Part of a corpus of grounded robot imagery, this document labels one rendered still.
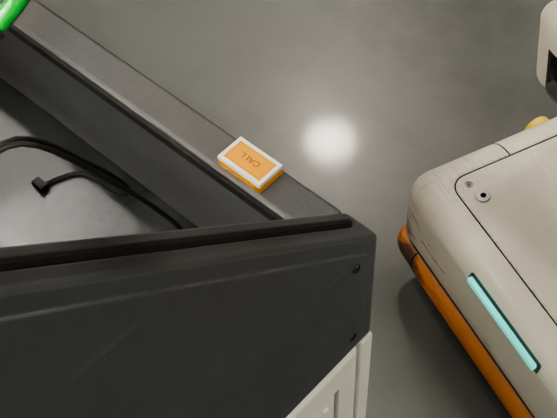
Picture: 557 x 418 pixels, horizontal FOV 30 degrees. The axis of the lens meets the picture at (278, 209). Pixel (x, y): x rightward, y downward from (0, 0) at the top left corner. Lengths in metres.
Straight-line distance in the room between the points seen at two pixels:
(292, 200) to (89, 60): 0.26
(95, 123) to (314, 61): 1.31
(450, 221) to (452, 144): 0.48
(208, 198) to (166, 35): 1.47
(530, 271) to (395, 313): 0.35
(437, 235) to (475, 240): 0.07
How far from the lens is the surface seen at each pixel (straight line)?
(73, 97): 1.06
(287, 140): 2.17
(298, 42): 2.36
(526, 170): 1.79
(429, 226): 1.75
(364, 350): 1.01
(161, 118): 0.95
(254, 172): 0.88
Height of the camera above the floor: 1.65
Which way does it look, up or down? 54 degrees down
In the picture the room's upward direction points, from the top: 3 degrees counter-clockwise
